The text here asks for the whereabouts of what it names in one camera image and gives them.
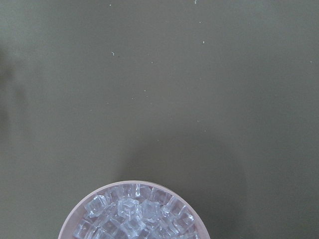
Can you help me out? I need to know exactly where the pile of clear ice cubes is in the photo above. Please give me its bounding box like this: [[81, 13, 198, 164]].
[[73, 184, 199, 239]]

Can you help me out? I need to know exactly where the pink bowl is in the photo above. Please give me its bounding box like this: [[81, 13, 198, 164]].
[[58, 180, 210, 239]]

